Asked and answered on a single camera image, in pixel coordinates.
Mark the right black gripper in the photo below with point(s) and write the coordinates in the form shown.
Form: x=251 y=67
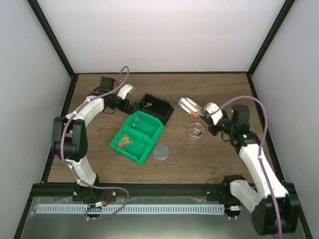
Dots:
x=209 y=121

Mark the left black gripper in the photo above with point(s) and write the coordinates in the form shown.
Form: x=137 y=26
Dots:
x=124 y=108

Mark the metal scoop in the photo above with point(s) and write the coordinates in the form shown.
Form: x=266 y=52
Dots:
x=191 y=107

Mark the green bin with lollipop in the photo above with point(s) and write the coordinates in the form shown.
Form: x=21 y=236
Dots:
x=149 y=126

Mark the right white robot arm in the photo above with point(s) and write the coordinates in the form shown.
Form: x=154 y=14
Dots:
x=273 y=210

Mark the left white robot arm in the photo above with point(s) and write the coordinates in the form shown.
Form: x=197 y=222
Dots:
x=69 y=136

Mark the green bin with star candies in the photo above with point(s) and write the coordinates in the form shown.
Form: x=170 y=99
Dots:
x=138 y=151

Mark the pile of star candies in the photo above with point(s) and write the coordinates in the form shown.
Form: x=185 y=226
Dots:
x=124 y=142

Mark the blue lollipop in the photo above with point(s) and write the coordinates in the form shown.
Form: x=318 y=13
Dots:
x=135 y=122

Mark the clear plastic cup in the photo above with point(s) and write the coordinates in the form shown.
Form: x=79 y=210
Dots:
x=195 y=131

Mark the black plastic bin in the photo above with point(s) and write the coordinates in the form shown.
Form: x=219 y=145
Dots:
x=156 y=107

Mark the round grey lid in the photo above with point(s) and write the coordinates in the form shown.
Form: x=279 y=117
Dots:
x=160 y=151

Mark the grey metal front panel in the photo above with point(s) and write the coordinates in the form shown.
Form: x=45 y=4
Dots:
x=140 y=226

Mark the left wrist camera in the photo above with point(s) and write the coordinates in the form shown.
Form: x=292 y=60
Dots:
x=125 y=90

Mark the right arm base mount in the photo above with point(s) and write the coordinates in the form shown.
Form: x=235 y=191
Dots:
x=217 y=190

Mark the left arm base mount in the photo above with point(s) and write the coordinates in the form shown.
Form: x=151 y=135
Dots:
x=92 y=195

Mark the light blue slotted cable duct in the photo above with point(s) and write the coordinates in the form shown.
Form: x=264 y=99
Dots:
x=133 y=209

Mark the black aluminium frame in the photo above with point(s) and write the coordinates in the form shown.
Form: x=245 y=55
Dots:
x=45 y=188

